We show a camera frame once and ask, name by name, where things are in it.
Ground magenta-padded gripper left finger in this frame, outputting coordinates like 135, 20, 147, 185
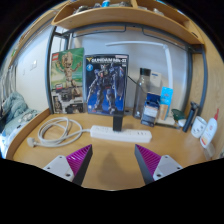
43, 143, 94, 186

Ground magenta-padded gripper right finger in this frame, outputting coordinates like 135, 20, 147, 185
134, 143, 184, 185

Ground black charger block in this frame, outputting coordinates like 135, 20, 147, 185
112, 114, 125, 132

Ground white power strip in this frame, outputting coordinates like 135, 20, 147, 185
89, 124, 153, 144

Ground dark blue and white box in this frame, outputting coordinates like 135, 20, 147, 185
140, 92, 162, 128

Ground green round container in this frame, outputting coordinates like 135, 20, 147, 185
170, 108, 187, 122

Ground black electric shaver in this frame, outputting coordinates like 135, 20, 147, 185
181, 101, 200, 133

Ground white mug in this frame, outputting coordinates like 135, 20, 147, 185
190, 115, 208, 139

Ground light blue tall box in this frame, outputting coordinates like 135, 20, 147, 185
158, 86, 174, 122

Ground white lotion bottle red cap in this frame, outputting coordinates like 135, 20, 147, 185
199, 108, 220, 149

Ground grey bottle with black cap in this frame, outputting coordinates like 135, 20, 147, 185
132, 67, 153, 120

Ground blue robot model kit box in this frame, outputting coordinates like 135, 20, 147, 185
83, 53, 130, 117

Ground white box with blue print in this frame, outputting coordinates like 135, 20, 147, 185
148, 70, 163, 96

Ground teal bedding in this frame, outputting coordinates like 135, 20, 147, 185
0, 91, 41, 158

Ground green tree figure toy box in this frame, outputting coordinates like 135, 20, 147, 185
49, 47, 86, 115

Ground white desk lamp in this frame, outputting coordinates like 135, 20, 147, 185
104, 40, 179, 129

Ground wooden shelf unit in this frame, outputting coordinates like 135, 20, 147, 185
51, 0, 205, 46

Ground white power strip cable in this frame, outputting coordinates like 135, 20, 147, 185
26, 116, 93, 149

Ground dark grey metal desk frame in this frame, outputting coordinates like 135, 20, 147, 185
44, 23, 209, 116

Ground white wall socket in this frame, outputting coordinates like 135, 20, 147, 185
29, 59, 38, 71

